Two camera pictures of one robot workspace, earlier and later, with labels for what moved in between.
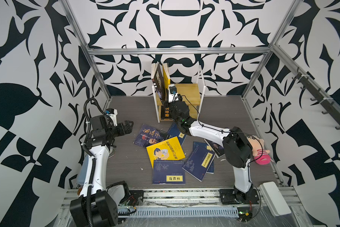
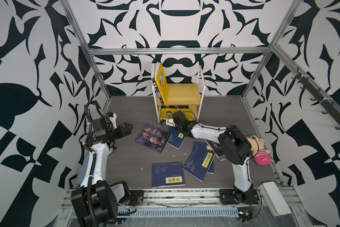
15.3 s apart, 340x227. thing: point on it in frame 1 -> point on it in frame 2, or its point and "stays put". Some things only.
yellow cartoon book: (170, 149) -> (167, 111)
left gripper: (127, 128) stays put
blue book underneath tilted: (205, 146) stays put
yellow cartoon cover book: (166, 75) -> (162, 83)
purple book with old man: (148, 135) stays put
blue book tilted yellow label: (198, 163) stays put
